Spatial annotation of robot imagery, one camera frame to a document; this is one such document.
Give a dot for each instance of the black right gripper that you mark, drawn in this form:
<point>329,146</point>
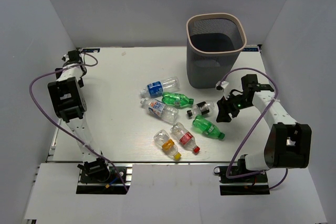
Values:
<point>224,107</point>

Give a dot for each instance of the clear bottle black label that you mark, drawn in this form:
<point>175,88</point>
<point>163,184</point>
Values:
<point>201,108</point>

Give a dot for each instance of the green bottle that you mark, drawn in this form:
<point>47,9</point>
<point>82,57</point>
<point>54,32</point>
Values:
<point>176,99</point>
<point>207,128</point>

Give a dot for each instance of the clear bottle red label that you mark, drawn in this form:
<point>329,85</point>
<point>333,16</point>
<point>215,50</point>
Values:
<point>185,138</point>

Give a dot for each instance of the clear bottle yellow label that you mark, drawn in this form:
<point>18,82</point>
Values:
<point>167,145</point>

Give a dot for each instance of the clear bottle white blue label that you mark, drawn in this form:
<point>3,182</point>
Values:
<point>161,110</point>

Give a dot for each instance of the clear bottle dark blue label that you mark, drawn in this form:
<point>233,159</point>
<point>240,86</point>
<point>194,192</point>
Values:
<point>156,89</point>

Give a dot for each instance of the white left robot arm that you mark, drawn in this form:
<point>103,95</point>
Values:
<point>70,106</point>

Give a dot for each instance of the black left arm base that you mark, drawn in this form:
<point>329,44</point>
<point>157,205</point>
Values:
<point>110,185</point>

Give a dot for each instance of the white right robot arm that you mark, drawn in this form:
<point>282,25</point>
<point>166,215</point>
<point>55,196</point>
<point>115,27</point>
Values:
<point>288,144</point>

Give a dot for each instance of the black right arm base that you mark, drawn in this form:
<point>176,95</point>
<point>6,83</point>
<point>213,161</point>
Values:
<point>250,185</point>

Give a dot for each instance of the grey mesh waste bin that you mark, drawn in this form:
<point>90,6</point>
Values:
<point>214,42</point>

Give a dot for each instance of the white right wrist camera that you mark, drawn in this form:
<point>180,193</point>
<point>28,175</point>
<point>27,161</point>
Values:
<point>221,85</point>

